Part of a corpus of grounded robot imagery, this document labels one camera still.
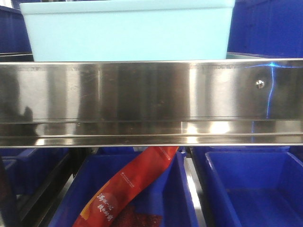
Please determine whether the blue bin lower left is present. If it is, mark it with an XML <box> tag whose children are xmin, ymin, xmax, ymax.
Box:
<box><xmin>0</xmin><ymin>148</ymin><xmax>68</xmax><ymax>195</ymax></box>

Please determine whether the red snack package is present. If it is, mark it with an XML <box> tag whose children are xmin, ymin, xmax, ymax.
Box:
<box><xmin>73</xmin><ymin>146</ymin><xmax>178</xmax><ymax>227</ymax></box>

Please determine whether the empty blue bin lower right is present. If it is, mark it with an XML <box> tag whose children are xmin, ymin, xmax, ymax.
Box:
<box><xmin>205</xmin><ymin>152</ymin><xmax>303</xmax><ymax>227</ymax></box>

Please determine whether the stainless steel shelf rail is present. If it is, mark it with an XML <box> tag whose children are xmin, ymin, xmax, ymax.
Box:
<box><xmin>0</xmin><ymin>58</ymin><xmax>303</xmax><ymax>148</ymax></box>

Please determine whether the light blue plastic bin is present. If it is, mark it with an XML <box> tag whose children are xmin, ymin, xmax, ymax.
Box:
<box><xmin>20</xmin><ymin>0</ymin><xmax>235</xmax><ymax>61</ymax></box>

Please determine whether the blue bin with snack package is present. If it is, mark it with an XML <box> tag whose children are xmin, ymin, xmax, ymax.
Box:
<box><xmin>49</xmin><ymin>152</ymin><xmax>198</xmax><ymax>227</ymax></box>

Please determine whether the blue bin upper right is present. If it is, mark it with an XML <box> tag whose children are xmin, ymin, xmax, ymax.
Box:
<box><xmin>228</xmin><ymin>0</ymin><xmax>303</xmax><ymax>58</ymax></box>

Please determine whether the rail screw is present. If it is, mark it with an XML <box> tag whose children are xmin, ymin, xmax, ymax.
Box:
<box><xmin>255</xmin><ymin>79</ymin><xmax>265</xmax><ymax>89</ymax></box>

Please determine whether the blue bin upper left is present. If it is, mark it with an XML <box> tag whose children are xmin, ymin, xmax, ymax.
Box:
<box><xmin>0</xmin><ymin>6</ymin><xmax>31</xmax><ymax>53</ymax></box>

